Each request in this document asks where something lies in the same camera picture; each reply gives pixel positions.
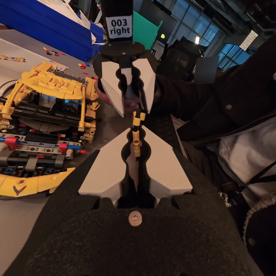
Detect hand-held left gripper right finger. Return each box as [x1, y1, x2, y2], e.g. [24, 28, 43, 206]
[138, 126, 193, 208]

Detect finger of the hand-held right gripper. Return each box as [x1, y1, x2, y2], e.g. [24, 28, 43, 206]
[101, 61, 126, 118]
[132, 58, 156, 114]

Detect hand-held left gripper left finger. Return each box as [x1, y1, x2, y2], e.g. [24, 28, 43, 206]
[78, 127, 134, 208]

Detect yellow connector brick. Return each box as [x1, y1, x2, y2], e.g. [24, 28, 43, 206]
[132, 110, 145, 162]

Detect yellow toy brick car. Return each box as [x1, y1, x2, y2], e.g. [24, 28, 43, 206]
[0, 61, 102, 197]

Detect person's right forearm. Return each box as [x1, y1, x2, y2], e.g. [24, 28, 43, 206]
[154, 71, 227, 130]

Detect grey desk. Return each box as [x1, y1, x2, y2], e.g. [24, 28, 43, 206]
[0, 28, 186, 276]

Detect person's right hand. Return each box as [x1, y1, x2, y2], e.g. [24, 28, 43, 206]
[94, 83, 143, 113]

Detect scattered small coloured bricks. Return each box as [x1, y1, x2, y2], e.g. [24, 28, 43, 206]
[43, 47, 96, 75]

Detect crumpled white paper wrappers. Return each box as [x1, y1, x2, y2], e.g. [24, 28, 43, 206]
[39, 0, 106, 46]

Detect blue plastic bin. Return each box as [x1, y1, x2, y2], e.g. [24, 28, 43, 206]
[0, 0, 104, 62]

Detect white shirt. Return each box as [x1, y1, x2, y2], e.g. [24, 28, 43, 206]
[218, 121, 276, 207]

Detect white instruction booklet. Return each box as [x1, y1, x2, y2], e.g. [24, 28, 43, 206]
[0, 38, 69, 95]

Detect dark wall screen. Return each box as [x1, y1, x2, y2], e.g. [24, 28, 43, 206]
[139, 0, 178, 28]

